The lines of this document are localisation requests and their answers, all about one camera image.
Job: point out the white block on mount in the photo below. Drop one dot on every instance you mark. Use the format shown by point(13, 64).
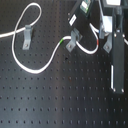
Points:
point(105, 26)

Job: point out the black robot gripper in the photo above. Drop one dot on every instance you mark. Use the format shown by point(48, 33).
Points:
point(81, 6)

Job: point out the middle grey cable clip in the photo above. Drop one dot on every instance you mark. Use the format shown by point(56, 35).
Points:
point(75, 37)

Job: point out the left grey cable clip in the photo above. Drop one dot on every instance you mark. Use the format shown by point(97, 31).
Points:
point(27, 37)

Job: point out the black rectangular post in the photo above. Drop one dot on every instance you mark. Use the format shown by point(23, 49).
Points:
point(117, 66)

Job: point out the right grey cable clip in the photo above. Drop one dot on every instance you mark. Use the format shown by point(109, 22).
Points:
point(108, 45)

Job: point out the grey cable clip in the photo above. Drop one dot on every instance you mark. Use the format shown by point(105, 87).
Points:
point(108, 45)
point(27, 37)
point(75, 37)

